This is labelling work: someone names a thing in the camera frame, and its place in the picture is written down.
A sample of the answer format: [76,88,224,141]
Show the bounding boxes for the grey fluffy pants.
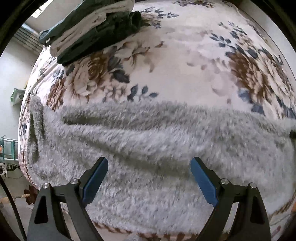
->
[27,97,295,235]

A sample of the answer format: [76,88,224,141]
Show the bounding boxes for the teal metal rack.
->
[1,137,18,163]

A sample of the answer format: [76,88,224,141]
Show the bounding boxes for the floral fleece blanket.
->
[17,0,296,241]

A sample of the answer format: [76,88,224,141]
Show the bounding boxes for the dark green folded garment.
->
[39,1,142,66]

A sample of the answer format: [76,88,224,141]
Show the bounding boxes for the black cable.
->
[0,176,27,241]

